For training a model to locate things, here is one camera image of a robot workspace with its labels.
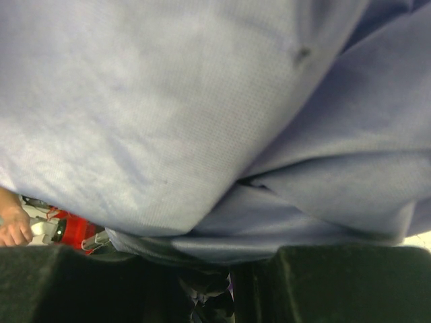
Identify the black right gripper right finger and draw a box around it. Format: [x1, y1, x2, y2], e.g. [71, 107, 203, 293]
[232, 245, 430, 323]

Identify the red white background device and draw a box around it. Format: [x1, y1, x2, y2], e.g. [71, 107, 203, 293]
[20, 196, 109, 254]

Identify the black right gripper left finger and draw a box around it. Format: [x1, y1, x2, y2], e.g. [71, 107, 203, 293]
[1, 245, 186, 322]

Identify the person's bare hand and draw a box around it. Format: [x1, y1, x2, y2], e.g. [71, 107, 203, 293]
[1, 188, 33, 247]

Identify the lilac umbrella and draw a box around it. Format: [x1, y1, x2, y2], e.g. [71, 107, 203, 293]
[0, 0, 431, 266]

